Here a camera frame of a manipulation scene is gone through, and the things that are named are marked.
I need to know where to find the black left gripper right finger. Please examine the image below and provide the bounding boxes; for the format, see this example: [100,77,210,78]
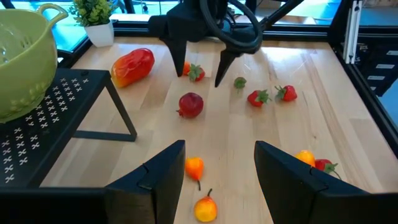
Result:
[254,140,398,224]

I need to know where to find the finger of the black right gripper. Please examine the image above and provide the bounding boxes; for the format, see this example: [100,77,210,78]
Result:
[213,49,241,88]
[160,37,188,78]

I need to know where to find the red orange toy pepper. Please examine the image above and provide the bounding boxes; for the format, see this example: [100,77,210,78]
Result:
[110,47,155,89]

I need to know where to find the green plastic colander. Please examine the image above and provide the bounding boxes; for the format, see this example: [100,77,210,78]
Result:
[0,2,69,124]

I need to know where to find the silver aluminium bracket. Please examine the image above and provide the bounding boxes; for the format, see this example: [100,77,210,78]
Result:
[343,0,364,65]

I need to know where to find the dark red toy pomegranate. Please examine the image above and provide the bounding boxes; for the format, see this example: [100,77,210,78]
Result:
[176,91,205,119]

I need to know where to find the green plant in white pot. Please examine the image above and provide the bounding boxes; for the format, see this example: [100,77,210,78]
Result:
[68,0,118,48]

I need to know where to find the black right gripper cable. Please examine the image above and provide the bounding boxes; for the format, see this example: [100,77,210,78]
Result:
[198,0,264,54]

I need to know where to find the long-stemmed red toy strawberry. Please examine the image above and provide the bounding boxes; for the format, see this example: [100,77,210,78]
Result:
[314,158,342,180]

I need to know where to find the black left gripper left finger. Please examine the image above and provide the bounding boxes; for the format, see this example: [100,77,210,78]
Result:
[0,139,187,224]

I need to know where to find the yellow orange toy pear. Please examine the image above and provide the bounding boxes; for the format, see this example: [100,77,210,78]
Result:
[294,149,317,168]
[193,188,218,223]

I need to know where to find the black perforated metal shelf rack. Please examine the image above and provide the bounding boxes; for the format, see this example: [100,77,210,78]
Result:
[0,68,138,189]

